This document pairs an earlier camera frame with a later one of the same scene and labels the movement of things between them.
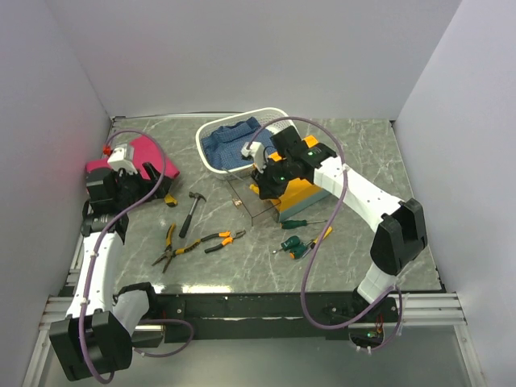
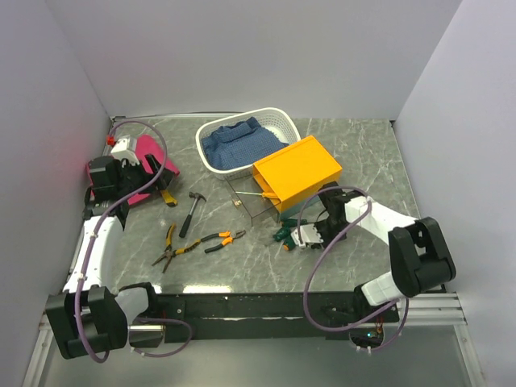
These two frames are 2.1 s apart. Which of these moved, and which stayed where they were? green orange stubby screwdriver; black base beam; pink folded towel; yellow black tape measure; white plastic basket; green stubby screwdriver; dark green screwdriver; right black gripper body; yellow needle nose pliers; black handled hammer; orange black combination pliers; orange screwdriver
Moved: right black gripper body; green stubby screwdriver; orange screwdriver; green orange stubby screwdriver
Stayed: pink folded towel; dark green screwdriver; black base beam; black handled hammer; yellow black tape measure; white plastic basket; yellow needle nose pliers; orange black combination pliers
